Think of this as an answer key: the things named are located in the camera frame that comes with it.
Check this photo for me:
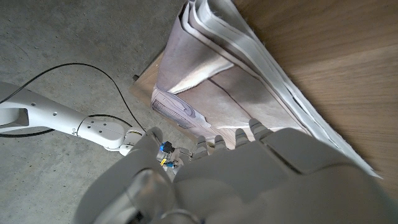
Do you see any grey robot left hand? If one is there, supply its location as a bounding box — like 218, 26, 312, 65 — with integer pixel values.
73, 118, 398, 224

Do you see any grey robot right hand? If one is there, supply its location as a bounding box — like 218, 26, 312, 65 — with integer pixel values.
156, 140, 195, 175

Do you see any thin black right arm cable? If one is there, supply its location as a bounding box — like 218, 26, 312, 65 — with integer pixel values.
0, 62, 146, 133

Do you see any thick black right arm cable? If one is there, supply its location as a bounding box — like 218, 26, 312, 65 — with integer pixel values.
0, 128, 57, 138

